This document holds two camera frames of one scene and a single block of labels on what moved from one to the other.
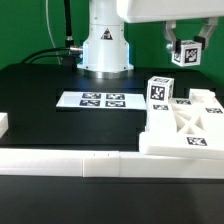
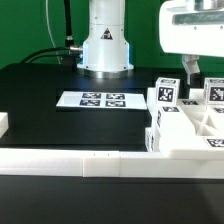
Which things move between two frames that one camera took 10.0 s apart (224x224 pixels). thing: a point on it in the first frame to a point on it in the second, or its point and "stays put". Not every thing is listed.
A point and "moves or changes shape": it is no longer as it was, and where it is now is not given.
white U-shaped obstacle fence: (58, 162) stays put
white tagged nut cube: (189, 54) moves or changes shape
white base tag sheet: (102, 99) stays put
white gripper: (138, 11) to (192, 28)
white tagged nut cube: (160, 89) moves or changes shape
